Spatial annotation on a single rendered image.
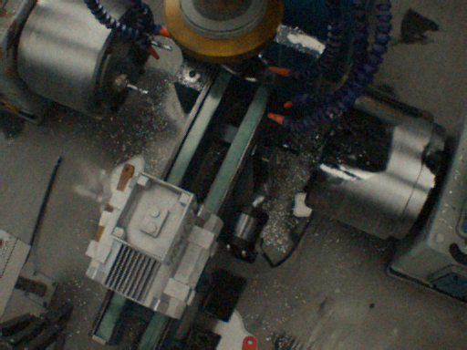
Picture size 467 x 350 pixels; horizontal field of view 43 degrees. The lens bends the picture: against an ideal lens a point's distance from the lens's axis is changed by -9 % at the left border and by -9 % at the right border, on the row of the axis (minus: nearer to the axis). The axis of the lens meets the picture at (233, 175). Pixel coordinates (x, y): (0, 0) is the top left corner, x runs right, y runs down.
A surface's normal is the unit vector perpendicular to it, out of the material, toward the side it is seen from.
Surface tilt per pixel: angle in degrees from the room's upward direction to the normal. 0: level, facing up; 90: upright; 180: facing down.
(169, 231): 0
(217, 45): 0
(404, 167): 13
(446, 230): 0
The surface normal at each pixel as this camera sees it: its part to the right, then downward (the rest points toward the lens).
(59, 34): -0.16, 0.00
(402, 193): -0.25, 0.24
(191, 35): -0.04, -0.26
